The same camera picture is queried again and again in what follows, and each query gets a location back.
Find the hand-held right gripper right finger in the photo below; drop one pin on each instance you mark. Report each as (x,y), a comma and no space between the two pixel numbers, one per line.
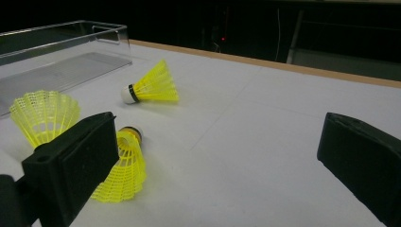
(365,157)

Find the dark equipment tower red light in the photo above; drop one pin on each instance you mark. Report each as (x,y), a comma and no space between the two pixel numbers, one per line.
(220,28)

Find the yellow plastic shuttlecock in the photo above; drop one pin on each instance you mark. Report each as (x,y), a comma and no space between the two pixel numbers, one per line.
(129,170)
(157,85)
(44,110)

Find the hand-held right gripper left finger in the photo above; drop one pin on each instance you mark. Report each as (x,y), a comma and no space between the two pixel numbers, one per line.
(75,164)

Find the white table cover sheet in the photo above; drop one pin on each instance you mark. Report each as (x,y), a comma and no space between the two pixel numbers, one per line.
(252,142)

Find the clear plastic container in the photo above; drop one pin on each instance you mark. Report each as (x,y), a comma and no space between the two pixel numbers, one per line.
(63,72)

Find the white metal stand frame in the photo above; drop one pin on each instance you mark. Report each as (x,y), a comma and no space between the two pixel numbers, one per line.
(294,41)

